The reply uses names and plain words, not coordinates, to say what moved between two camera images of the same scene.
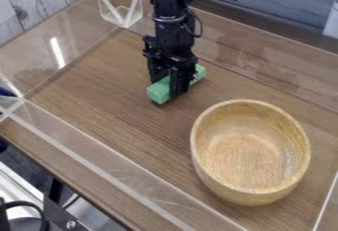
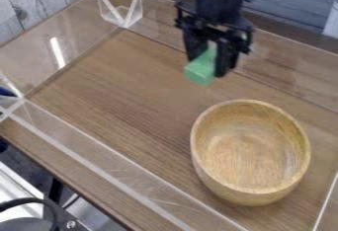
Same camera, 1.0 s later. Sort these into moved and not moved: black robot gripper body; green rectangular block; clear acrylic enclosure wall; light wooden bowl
Moved: black robot gripper body; green rectangular block
Not moved: light wooden bowl; clear acrylic enclosure wall
